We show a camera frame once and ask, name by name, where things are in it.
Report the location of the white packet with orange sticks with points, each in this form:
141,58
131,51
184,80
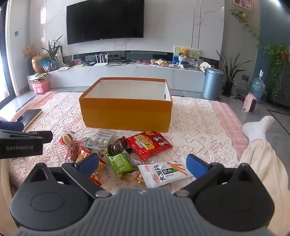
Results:
158,174

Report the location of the pink storage box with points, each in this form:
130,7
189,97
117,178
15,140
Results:
40,87

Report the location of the blue water bottle with pump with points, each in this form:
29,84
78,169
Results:
257,87

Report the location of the clear packet brown cream cake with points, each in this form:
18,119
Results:
66,138

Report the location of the clear packet of white balls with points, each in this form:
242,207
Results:
102,138

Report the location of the wall picture frame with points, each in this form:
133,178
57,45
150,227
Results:
243,5

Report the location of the black notebook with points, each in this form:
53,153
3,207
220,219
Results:
31,115

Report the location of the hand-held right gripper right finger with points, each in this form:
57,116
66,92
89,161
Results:
196,165

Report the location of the grey metal trash can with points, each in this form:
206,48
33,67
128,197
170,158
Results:
213,84

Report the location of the clear packet of nuts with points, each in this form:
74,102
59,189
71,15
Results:
138,179

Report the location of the black television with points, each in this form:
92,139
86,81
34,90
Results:
104,20

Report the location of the dark grey sideboard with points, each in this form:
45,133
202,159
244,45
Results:
284,86

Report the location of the black yellow snack packet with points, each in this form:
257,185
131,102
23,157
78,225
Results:
104,152

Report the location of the orange cardboard box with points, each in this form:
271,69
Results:
124,113

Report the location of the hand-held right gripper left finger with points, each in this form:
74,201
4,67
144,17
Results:
87,163

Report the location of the hanging vine plant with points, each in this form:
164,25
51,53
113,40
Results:
244,18

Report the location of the green framed picture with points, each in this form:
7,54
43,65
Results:
194,53

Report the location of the brown teddy bear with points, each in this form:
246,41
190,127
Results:
184,52

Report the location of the yellow snack bags pile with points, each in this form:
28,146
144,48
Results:
159,62

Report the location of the dark chocolate cake packet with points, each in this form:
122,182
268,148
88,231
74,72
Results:
117,145

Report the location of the green snack packet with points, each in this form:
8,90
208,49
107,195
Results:
120,162

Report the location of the gold vase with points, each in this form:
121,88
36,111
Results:
37,63

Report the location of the glass sliding door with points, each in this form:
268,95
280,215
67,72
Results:
5,56

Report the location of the pink space heater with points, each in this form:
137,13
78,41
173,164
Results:
249,103

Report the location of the yellow papers stack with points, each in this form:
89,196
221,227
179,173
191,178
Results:
38,77

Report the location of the red patterned snack packet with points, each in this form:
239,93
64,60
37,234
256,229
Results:
99,175

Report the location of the white marble television cabinet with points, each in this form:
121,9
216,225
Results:
136,74

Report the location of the dried flower bunch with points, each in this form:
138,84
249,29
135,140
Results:
28,52

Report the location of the person's right leg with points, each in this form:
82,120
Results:
260,158

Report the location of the green plant in glass vase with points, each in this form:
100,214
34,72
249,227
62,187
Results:
52,52

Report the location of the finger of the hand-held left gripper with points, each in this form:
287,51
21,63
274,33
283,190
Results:
11,126
34,135

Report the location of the long-leaf plant in black pot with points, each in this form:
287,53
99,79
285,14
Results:
230,70

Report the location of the leafy pothos plant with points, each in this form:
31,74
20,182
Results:
278,59

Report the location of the white router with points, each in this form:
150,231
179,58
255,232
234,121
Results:
101,63

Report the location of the red sausage packet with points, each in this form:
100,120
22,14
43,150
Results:
73,152

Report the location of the white lace cover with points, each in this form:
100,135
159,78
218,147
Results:
192,127

